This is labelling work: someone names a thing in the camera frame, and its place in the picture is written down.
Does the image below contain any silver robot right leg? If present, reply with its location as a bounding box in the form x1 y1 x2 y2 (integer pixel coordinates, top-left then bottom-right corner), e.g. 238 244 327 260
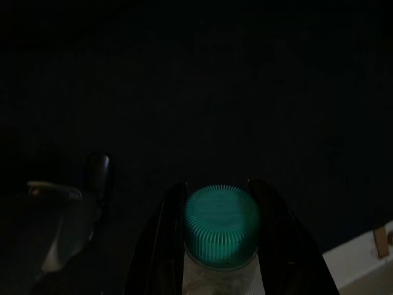
27 152 112 277

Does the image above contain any dark grey carpet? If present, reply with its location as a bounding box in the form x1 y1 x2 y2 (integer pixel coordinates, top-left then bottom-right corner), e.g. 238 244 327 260
0 0 393 295

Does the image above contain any clear bottle with teal cap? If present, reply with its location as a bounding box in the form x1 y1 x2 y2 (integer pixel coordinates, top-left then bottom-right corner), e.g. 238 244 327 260
182 184 265 295

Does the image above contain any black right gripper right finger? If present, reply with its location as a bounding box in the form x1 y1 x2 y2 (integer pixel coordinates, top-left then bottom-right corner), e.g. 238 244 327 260
247 177 340 295

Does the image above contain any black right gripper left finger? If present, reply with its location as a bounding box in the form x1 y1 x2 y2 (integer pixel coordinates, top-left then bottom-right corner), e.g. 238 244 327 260
128 183 189 295

